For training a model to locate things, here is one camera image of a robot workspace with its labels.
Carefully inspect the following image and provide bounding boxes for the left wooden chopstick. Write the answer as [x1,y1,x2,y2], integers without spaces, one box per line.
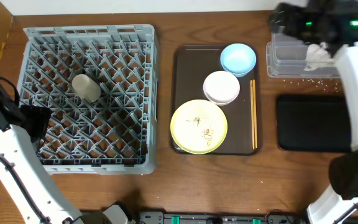
[250,80,256,150]

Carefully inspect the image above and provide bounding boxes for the black plastic tray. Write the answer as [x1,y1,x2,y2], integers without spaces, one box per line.
[277,95,351,153]

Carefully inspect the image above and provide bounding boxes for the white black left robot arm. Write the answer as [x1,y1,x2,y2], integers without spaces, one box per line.
[0,77,135,224]

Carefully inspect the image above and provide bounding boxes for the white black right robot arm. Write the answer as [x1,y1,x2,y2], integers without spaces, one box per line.
[268,1,358,224]

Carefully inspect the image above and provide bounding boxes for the black equipment rail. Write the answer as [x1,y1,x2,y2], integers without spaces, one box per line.
[139,212,308,224]

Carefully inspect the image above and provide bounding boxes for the right wooden chopstick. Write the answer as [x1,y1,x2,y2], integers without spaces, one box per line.
[252,80,258,149]

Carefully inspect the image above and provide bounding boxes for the yellow plate with scraps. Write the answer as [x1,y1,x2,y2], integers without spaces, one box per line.
[170,100,228,154]

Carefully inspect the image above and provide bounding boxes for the wooden chopstick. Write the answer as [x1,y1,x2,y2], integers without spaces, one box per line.
[250,80,256,150]
[252,80,258,149]

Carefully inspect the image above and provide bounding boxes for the pink shallow bowl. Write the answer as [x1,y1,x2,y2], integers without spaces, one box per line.
[203,71,240,106]

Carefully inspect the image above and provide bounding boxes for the white tissue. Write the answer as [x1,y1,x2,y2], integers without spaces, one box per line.
[304,42,334,71]

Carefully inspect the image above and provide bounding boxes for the clear plastic waste bin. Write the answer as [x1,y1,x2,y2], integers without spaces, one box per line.
[266,33,339,78]

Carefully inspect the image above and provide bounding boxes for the light blue bowl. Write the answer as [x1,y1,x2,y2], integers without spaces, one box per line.
[220,43,257,77]

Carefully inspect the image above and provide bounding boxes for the cream white cup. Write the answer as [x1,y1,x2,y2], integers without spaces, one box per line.
[71,74,101,103]

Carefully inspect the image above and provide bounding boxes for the grey plastic dishwasher rack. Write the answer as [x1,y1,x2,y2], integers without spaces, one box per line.
[17,24,159,175]

